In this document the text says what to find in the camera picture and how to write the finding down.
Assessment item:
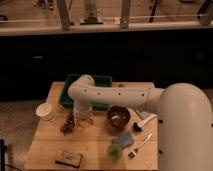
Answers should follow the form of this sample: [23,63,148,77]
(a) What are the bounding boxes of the dark wooden eraser block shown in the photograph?
[55,150,83,168]

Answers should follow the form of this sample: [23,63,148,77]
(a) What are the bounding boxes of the grey cloth under brush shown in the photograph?
[136,110,150,120]

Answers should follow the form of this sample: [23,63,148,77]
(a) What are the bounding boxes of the dark maroon bowl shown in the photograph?
[107,106,130,129]

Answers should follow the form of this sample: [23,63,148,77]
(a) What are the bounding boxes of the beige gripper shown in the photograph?
[75,114,93,128]

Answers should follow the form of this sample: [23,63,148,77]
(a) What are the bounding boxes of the green plastic cup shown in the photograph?
[107,144,122,162]

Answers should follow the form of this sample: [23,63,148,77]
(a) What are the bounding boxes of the white paper cup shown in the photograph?
[36,103,53,121]

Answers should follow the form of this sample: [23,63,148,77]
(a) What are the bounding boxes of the bunch of dark grapes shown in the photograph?
[60,114,75,135]

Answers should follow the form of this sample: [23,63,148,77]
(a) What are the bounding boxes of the yellow red apple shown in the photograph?
[78,119,90,129]

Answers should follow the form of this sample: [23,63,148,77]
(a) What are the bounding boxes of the wooden table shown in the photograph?
[24,82,158,171]

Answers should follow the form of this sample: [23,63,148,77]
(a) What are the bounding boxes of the green plastic tray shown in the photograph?
[58,74,112,111]

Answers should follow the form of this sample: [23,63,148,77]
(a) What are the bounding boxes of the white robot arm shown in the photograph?
[68,75,213,171]

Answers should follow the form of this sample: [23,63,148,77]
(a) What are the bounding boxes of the silver fork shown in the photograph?
[128,133,152,160]

